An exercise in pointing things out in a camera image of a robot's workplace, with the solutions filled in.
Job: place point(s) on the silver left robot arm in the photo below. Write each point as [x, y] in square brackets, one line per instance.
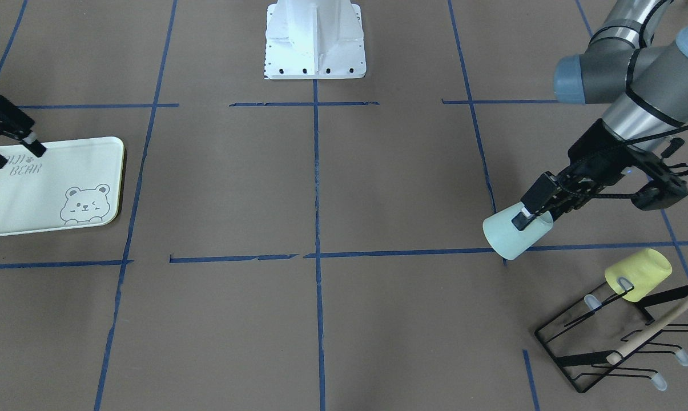
[646, 89]

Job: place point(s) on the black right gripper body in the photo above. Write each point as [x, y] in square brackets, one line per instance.
[2, 117]

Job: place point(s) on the cream bear print tray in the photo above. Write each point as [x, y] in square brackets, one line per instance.
[76, 183]

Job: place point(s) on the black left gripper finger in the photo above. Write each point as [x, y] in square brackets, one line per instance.
[541, 192]
[522, 219]

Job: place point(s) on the black wire cup rack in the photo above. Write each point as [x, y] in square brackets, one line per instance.
[597, 335]

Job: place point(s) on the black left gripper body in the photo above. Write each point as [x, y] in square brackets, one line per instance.
[596, 151]

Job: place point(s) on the pale green plastic cup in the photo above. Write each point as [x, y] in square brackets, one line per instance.
[506, 239]

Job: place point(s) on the yellow plastic cup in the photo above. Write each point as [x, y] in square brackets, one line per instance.
[635, 276]

